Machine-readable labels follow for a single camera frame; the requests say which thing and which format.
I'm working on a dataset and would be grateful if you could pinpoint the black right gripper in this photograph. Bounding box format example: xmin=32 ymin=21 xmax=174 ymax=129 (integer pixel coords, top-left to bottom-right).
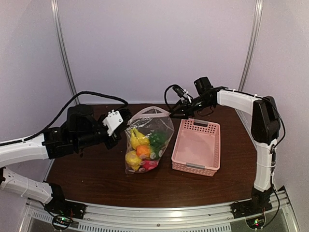
xmin=169 ymin=95 xmax=213 ymax=119

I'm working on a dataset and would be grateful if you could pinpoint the green toy bell pepper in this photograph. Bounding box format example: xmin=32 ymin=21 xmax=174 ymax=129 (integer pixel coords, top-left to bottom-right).
xmin=149 ymin=131 xmax=168 ymax=147

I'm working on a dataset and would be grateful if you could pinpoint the yellow toy banana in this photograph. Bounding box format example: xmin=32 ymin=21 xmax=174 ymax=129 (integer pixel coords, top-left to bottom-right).
xmin=130 ymin=128 xmax=150 ymax=149

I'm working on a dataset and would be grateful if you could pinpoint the clear zip top bag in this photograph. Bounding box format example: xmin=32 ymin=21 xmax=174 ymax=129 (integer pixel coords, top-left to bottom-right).
xmin=125 ymin=106 xmax=174 ymax=174

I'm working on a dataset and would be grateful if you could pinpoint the yellow toy lemon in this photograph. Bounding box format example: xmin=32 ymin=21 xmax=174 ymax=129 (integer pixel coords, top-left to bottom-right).
xmin=125 ymin=150 xmax=142 ymax=171

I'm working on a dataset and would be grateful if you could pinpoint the orange toy tangerine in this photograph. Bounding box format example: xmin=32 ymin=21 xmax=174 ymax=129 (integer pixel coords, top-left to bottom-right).
xmin=136 ymin=145 xmax=151 ymax=159

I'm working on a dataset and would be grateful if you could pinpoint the green black toy watermelon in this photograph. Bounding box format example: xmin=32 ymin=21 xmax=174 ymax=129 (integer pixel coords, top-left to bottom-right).
xmin=150 ymin=147 xmax=163 ymax=160

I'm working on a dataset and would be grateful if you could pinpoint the red toy apple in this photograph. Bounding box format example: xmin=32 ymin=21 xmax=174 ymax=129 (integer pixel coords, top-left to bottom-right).
xmin=139 ymin=160 xmax=158 ymax=172

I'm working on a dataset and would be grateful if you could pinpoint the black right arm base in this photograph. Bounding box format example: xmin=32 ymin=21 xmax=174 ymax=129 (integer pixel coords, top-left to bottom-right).
xmin=230 ymin=187 xmax=273 ymax=218

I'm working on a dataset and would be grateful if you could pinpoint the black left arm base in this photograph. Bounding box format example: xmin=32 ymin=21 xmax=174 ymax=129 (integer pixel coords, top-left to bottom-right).
xmin=44 ymin=183 xmax=86 ymax=219

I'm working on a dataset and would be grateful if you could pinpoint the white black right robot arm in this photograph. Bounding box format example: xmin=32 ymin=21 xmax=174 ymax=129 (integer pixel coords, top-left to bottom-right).
xmin=167 ymin=77 xmax=283 ymax=214

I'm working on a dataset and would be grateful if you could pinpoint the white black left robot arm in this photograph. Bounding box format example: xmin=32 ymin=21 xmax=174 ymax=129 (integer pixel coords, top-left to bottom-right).
xmin=0 ymin=104 xmax=132 ymax=215

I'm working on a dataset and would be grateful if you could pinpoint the pink perforated plastic basket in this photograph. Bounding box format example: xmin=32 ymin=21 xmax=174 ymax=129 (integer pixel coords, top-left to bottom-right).
xmin=171 ymin=119 xmax=221 ymax=177

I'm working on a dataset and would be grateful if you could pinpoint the left circuit board with leds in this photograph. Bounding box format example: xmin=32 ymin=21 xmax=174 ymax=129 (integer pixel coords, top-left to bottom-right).
xmin=52 ymin=215 xmax=73 ymax=230

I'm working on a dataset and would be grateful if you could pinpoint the circuit board with leds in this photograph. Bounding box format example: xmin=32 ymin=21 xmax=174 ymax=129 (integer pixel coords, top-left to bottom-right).
xmin=246 ymin=216 xmax=266 ymax=230
xmin=52 ymin=215 xmax=73 ymax=230

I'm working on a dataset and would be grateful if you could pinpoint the right circuit board with leds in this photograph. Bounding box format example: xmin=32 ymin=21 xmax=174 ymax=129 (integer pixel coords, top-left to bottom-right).
xmin=246 ymin=216 xmax=266 ymax=230

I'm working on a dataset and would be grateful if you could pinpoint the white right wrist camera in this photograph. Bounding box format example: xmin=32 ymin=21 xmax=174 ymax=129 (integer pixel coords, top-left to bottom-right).
xmin=172 ymin=85 xmax=193 ymax=103

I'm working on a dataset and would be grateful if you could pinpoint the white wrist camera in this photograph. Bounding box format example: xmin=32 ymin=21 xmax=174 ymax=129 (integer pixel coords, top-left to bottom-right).
xmin=172 ymin=85 xmax=193 ymax=103
xmin=102 ymin=108 xmax=132 ymax=136

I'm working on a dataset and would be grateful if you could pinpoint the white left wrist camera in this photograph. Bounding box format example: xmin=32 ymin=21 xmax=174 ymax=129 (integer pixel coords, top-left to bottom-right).
xmin=102 ymin=108 xmax=132 ymax=136

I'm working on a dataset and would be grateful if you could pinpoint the black right camera cable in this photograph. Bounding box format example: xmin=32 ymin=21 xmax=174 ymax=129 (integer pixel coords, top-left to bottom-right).
xmin=164 ymin=84 xmax=181 ymax=112

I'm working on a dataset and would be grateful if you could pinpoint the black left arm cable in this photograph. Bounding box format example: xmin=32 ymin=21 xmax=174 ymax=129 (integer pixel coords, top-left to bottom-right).
xmin=0 ymin=90 xmax=129 ymax=145

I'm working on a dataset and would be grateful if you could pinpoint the aluminium front rail frame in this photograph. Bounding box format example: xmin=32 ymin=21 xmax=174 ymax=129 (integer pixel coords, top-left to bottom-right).
xmin=19 ymin=186 xmax=300 ymax=232

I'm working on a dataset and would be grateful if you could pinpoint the right aluminium corner post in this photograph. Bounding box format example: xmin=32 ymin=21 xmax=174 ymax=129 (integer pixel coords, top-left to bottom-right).
xmin=238 ymin=0 xmax=264 ymax=92

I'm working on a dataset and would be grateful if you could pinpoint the aluminium corner post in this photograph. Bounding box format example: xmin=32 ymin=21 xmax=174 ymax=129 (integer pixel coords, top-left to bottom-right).
xmin=238 ymin=0 xmax=264 ymax=92
xmin=51 ymin=0 xmax=77 ymax=96

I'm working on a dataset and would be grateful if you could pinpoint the left aluminium corner post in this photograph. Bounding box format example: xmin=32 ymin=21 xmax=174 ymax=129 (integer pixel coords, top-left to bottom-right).
xmin=51 ymin=0 xmax=77 ymax=96

